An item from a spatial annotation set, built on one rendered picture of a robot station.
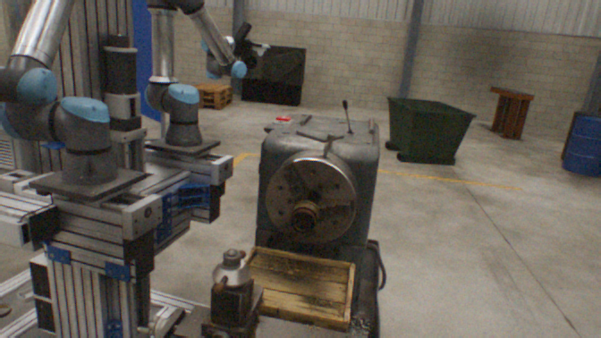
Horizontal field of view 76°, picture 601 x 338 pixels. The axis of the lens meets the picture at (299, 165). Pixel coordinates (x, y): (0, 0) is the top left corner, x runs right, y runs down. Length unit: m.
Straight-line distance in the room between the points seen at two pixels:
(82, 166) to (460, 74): 10.93
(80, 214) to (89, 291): 0.52
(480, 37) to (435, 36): 1.14
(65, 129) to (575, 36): 12.09
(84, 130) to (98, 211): 0.23
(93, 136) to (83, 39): 0.35
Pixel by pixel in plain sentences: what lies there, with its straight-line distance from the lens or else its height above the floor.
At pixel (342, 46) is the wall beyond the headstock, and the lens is 11.28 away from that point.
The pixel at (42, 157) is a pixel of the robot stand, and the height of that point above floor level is 1.13.
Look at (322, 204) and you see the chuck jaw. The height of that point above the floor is 1.10.
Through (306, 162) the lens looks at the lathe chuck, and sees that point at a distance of 1.27.
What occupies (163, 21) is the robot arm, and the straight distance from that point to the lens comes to 1.69.
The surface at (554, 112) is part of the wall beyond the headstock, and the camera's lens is 12.57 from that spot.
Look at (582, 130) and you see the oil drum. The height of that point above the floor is 0.68.
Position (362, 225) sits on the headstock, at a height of 0.95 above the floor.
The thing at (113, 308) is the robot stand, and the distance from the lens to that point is 1.80.
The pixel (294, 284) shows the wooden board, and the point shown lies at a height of 0.88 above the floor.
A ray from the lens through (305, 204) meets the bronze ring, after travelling 1.20.
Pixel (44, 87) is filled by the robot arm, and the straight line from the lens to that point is 0.96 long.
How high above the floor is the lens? 1.59
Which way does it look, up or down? 18 degrees down
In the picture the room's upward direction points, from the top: 5 degrees clockwise
